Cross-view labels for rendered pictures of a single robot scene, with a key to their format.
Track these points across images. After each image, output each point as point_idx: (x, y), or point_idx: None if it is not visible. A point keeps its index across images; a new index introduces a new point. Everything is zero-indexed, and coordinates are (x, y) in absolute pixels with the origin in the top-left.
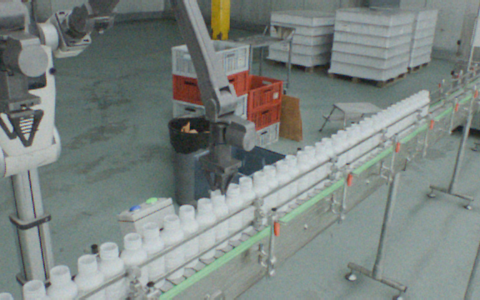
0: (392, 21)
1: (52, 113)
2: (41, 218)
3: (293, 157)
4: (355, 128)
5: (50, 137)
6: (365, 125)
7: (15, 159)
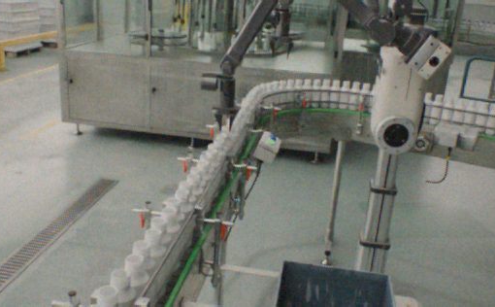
0: None
1: (379, 105)
2: (371, 184)
3: (201, 166)
4: (152, 231)
5: (374, 121)
6: (138, 243)
7: (371, 123)
